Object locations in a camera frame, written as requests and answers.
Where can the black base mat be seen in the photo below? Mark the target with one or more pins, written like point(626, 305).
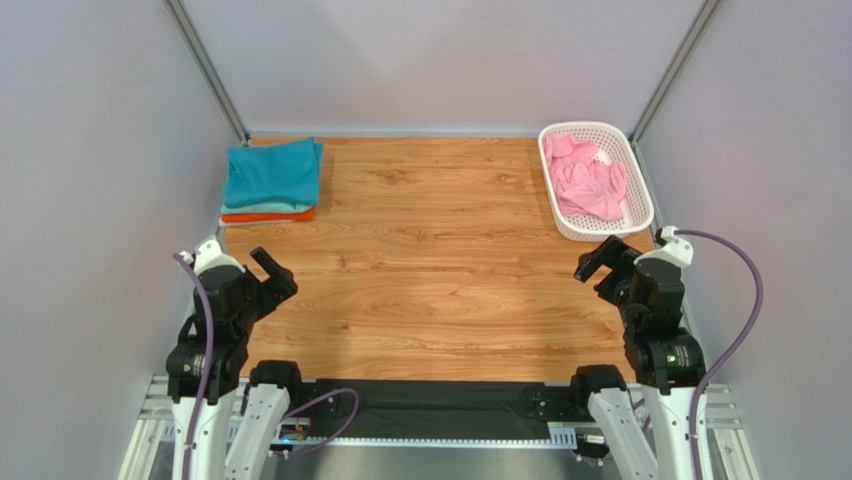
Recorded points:
point(440, 410)

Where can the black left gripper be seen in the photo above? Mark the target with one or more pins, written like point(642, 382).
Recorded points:
point(272, 294)

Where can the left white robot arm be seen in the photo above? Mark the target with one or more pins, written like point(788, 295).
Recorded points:
point(220, 373)

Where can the aluminium corner post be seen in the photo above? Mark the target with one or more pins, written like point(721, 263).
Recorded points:
point(692, 38)
point(186, 28)

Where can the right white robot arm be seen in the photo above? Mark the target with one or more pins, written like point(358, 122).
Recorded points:
point(667, 361)

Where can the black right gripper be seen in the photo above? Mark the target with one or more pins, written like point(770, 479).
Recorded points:
point(611, 272)

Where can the right aluminium corner post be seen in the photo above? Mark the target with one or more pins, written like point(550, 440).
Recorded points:
point(692, 38)

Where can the mint folded t-shirt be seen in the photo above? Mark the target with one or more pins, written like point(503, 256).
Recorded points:
point(267, 207)

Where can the aluminium frame rail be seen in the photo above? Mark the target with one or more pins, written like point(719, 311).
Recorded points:
point(292, 445)

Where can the orange folded t-shirt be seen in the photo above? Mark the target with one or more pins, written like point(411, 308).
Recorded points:
point(244, 218)

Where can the pink t-shirt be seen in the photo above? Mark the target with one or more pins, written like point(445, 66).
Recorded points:
point(582, 184)

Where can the teal folded t-shirt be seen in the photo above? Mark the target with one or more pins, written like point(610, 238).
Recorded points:
point(287, 173)

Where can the white plastic basket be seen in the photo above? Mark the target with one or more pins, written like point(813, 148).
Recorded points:
point(615, 148)

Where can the left aluminium corner post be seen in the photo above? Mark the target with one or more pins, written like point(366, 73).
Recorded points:
point(186, 28)

